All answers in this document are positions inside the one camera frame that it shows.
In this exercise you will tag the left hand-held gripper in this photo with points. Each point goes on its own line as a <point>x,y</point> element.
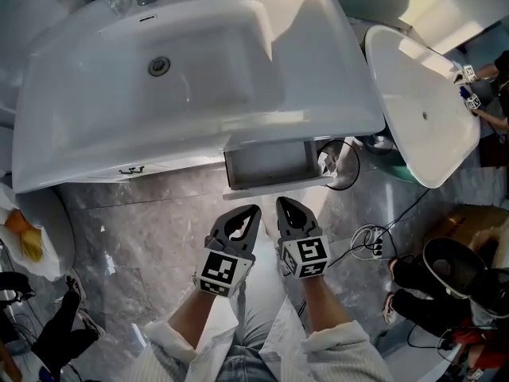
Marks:
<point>216,271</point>

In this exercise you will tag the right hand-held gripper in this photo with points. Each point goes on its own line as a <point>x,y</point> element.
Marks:
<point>308,255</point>

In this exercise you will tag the white drawer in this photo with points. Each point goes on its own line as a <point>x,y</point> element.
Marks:
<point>270,161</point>

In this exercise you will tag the person's right forearm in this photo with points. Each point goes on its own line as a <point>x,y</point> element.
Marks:
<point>322,305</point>

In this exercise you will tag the person's left forearm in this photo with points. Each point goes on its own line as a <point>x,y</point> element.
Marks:
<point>199,316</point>

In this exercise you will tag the black round floor fan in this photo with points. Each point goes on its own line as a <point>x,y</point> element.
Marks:
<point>338,165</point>

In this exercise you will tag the person's light jeans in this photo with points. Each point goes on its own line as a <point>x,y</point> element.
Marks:
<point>258,293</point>

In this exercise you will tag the white power strip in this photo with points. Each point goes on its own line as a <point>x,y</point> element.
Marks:
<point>376,243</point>

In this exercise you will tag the teal plastic tub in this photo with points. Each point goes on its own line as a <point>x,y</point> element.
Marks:
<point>397,171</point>

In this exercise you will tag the person's white shirt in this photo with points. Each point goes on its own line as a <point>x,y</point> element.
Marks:
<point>350,352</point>

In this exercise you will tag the white vanity sink unit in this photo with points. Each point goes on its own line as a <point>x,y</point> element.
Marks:
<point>318,74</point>

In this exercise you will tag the white oval basin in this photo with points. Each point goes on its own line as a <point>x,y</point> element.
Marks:
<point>413,106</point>

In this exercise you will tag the brown cardboard box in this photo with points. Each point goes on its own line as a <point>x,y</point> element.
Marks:
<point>469,221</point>

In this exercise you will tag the metal sink drain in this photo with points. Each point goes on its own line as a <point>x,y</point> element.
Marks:
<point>159,65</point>

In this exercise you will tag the white plastic bag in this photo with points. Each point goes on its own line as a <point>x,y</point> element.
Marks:
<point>55,233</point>

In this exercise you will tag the yellow cloth bundle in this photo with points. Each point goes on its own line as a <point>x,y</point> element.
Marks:
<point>26,237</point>

